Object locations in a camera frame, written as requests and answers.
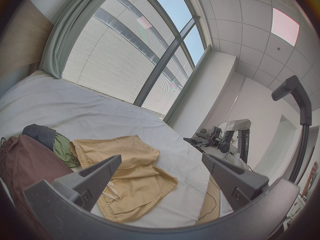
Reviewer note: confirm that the window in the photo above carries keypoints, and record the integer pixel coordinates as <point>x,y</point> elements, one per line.
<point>125,46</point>

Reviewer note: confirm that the brown shorts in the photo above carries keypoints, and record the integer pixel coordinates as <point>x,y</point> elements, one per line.
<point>30,164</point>

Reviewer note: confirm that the tan shorts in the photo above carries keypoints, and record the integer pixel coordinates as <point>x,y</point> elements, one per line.
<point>140,174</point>

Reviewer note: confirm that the square ceiling light panel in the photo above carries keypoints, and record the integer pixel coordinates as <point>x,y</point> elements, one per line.
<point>285,26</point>

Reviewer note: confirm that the black garment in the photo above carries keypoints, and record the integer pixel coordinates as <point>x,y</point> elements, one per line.
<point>37,134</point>

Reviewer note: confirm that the green garment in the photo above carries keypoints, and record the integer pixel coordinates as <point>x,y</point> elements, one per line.
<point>63,150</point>

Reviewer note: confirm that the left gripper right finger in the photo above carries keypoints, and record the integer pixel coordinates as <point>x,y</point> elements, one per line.
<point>232,181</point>

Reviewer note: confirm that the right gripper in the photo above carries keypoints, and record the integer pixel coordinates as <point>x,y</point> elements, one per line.
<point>205,140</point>

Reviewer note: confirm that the grey-green curtain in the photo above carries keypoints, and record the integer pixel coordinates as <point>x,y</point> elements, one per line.
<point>55,46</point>

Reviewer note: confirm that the bed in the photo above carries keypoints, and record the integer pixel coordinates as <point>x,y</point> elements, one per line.
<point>100,114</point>

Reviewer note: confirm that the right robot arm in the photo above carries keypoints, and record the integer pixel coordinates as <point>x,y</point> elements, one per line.
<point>240,125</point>

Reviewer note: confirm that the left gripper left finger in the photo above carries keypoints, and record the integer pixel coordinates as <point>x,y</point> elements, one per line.
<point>92,181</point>

